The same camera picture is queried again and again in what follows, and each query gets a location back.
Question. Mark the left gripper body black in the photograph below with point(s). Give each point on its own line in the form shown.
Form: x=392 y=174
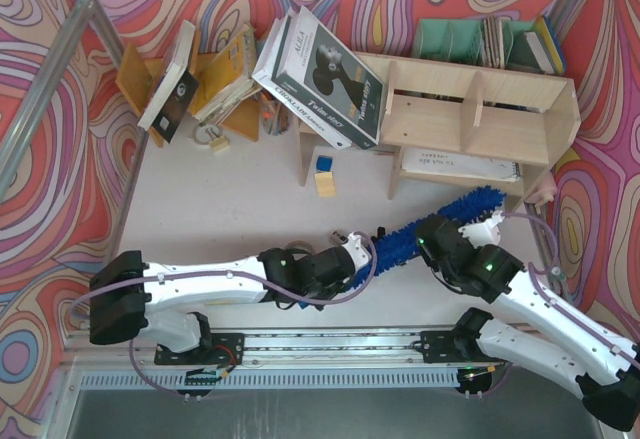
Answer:
x=361 y=269

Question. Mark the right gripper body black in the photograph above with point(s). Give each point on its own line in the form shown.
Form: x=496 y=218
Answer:
x=430 y=234

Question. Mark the blue fluffy duster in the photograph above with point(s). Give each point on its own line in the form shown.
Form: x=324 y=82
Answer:
x=398 y=247

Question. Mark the beige masking tape roll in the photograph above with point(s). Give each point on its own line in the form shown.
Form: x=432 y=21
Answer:
x=299 y=248

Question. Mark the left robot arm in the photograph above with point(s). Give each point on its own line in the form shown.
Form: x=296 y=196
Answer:
x=168 y=304

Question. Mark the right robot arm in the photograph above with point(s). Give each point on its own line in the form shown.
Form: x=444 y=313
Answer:
x=595 y=364

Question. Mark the light wooden bookshelf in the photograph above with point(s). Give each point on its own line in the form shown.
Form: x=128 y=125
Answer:
x=525 y=118

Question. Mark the beige black stapler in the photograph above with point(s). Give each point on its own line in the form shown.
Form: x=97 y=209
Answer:
x=338 y=238

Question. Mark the black clip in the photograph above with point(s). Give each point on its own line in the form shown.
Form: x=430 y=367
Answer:
x=380 y=231

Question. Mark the pink pig figure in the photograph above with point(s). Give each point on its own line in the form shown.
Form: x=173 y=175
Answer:
x=544 y=192

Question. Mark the blue eraser block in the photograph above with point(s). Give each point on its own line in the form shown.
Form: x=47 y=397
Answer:
x=324 y=163

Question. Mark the spiral notebook white cover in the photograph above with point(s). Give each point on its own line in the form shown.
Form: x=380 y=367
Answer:
x=428 y=161

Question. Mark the pencil cup with pencils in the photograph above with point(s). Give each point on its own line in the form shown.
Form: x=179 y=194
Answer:
x=272 y=114

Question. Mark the white Chokladfabriken book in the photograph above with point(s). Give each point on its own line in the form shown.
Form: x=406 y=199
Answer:
x=262 y=74

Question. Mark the Twins story book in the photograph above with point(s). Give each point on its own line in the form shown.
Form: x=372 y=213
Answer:
x=319 y=72

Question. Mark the yellow worn book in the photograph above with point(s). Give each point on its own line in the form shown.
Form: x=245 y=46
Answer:
x=226 y=80

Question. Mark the black white paperback book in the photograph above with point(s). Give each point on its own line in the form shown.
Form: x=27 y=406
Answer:
x=172 y=87

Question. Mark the green desk organizer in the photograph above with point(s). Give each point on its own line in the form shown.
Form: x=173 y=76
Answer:
x=460 y=40

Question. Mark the blue covered notebook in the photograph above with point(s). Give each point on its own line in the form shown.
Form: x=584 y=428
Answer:
x=545 y=45

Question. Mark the orange wooden book stand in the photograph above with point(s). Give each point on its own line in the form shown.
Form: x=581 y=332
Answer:
x=238 y=112

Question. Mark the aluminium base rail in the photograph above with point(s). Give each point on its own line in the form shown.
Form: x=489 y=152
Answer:
x=258 y=347

